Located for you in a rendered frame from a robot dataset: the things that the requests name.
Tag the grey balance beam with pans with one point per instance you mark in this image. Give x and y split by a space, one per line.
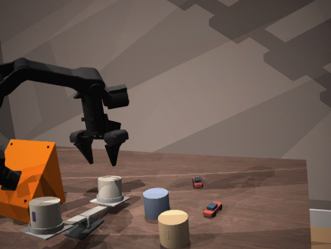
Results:
79 226

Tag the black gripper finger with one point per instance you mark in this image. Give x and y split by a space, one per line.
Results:
112 151
86 149

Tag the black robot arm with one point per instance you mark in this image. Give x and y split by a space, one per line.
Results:
86 81

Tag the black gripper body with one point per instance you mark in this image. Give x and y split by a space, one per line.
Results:
96 129

